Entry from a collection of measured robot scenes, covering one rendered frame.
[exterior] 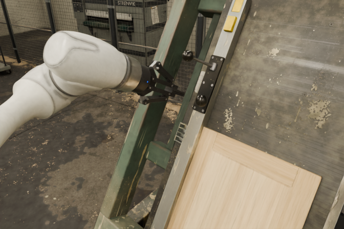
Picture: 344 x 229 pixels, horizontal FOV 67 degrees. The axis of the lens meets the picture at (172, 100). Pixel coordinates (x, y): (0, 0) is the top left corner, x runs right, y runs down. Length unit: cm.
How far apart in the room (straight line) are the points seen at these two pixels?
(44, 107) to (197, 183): 55
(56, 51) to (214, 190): 63
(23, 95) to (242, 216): 67
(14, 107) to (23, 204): 215
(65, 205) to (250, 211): 192
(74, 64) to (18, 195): 235
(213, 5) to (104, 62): 65
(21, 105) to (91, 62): 17
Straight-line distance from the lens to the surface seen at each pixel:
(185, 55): 83
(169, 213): 98
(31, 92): 62
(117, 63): 57
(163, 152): 106
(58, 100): 63
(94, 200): 251
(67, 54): 52
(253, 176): 85
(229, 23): 93
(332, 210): 76
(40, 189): 278
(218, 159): 89
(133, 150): 105
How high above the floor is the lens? 179
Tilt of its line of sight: 27 degrees down
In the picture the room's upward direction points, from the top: straight up
